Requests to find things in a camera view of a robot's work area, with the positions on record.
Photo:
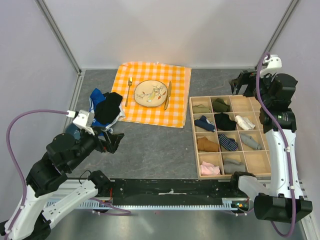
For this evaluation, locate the wooden compartment tray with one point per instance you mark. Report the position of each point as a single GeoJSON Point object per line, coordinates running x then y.
{"type": "Point", "coordinates": [228, 136]}

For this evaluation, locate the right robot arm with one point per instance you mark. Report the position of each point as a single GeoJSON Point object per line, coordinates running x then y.
{"type": "Point", "coordinates": [283, 201]}

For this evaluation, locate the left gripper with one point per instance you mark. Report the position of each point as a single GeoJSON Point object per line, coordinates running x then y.
{"type": "Point", "coordinates": [111, 143]}

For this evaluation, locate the olive rolled underwear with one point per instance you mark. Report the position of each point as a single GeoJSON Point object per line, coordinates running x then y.
{"type": "Point", "coordinates": [200, 109]}

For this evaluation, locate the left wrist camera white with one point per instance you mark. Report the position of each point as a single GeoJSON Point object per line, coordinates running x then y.
{"type": "Point", "coordinates": [82, 119]}

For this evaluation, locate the pink rolled underwear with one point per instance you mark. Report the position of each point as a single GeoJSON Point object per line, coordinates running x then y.
{"type": "Point", "coordinates": [208, 169]}

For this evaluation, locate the grey rolled underwear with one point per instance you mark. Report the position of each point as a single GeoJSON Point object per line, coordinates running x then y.
{"type": "Point", "coordinates": [231, 166]}
{"type": "Point", "coordinates": [250, 142]}

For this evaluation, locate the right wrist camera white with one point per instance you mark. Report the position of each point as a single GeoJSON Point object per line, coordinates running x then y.
{"type": "Point", "coordinates": [271, 66]}

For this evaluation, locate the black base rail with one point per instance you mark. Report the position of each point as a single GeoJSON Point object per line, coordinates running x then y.
{"type": "Point", "coordinates": [168, 192]}

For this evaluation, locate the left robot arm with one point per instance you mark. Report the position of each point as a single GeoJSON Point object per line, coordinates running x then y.
{"type": "Point", "coordinates": [32, 220]}

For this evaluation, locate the orange checkered cloth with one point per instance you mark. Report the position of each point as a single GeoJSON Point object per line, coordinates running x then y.
{"type": "Point", "coordinates": [180, 76]}

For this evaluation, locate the brown rolled underwear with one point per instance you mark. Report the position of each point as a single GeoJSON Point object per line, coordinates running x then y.
{"type": "Point", "coordinates": [206, 145]}

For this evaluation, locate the dark green rolled underwear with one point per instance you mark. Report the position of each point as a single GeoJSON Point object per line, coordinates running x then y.
{"type": "Point", "coordinates": [219, 106]}

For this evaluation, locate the gold knife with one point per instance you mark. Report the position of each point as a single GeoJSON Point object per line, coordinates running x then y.
{"type": "Point", "coordinates": [168, 95]}

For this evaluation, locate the decorated ceramic plate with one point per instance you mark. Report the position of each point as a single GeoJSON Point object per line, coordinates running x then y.
{"type": "Point", "coordinates": [150, 93]}

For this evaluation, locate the white rolled underwear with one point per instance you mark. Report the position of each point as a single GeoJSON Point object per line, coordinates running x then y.
{"type": "Point", "coordinates": [244, 123]}

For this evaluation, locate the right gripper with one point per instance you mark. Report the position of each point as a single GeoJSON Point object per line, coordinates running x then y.
{"type": "Point", "coordinates": [247, 78]}

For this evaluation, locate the grey cable duct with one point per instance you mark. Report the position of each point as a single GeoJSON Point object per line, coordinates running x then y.
{"type": "Point", "coordinates": [226, 205]}

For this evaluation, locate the black rolled underwear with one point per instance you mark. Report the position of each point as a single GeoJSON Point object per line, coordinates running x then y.
{"type": "Point", "coordinates": [224, 123]}

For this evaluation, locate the grey rolled underwear front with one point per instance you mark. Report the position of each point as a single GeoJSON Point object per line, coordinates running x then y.
{"type": "Point", "coordinates": [231, 166]}

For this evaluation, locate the gold fork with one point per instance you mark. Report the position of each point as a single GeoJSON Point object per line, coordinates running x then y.
{"type": "Point", "coordinates": [130, 82]}

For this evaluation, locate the blue ceramic bowl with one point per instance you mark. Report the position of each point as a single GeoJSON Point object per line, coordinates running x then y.
{"type": "Point", "coordinates": [73, 130]}

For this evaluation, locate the navy rolled underwear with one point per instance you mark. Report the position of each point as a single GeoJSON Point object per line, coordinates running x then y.
{"type": "Point", "coordinates": [205, 124]}

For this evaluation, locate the blue underwear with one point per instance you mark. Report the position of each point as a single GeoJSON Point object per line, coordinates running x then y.
{"type": "Point", "coordinates": [95, 98]}

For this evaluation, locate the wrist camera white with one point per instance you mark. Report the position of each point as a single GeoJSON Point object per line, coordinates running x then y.
{"type": "Point", "coordinates": [82, 119]}
{"type": "Point", "coordinates": [271, 66]}

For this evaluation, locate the black underwear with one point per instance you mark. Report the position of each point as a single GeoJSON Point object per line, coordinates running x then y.
{"type": "Point", "coordinates": [107, 110]}
{"type": "Point", "coordinates": [224, 123]}

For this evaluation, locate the striped rolled underwear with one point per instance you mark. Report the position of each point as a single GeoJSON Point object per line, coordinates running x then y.
{"type": "Point", "coordinates": [227, 143]}

